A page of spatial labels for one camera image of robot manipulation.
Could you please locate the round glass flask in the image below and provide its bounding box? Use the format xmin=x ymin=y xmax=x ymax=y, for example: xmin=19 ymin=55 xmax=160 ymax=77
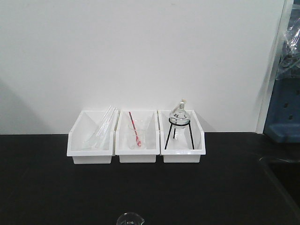
xmin=169 ymin=99 xmax=190 ymax=127

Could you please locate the middle white plastic bin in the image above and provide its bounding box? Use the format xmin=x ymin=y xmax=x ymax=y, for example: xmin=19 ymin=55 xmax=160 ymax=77
xmin=115 ymin=110 xmax=160 ymax=163

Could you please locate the blue plastic rack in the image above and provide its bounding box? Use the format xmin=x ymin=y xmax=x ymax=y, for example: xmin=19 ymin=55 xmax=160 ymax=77
xmin=263 ymin=42 xmax=300 ymax=143

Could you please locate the right white plastic bin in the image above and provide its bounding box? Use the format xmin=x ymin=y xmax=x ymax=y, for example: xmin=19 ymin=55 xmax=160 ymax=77
xmin=157 ymin=110 xmax=206 ymax=163

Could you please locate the black wire tripod stand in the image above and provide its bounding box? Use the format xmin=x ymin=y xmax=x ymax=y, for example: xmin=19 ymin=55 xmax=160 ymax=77
xmin=164 ymin=118 xmax=195 ymax=150

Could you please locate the glass beaker in middle bin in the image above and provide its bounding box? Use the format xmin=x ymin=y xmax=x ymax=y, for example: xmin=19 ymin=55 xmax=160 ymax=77
xmin=127 ymin=125 xmax=146 ymax=150

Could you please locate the left white plastic bin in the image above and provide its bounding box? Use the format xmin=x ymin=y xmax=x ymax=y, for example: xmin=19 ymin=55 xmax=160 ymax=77
xmin=67 ymin=110 xmax=119 ymax=164

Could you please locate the glass tubes bundle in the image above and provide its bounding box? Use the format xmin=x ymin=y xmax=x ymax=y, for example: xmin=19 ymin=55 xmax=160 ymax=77
xmin=81 ymin=105 xmax=116 ymax=150

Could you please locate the white plastic bin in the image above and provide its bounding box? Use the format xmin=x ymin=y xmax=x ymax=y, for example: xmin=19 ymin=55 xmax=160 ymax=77
xmin=115 ymin=110 xmax=160 ymax=163
xmin=67 ymin=110 xmax=119 ymax=164
xmin=157 ymin=110 xmax=206 ymax=163

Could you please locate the clear plastic bag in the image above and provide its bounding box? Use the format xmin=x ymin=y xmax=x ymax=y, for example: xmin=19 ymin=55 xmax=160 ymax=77
xmin=276 ymin=11 xmax=300 ymax=80

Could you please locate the clear glass measuring beaker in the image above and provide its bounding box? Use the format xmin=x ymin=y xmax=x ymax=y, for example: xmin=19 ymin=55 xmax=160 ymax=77
xmin=116 ymin=212 xmax=145 ymax=225

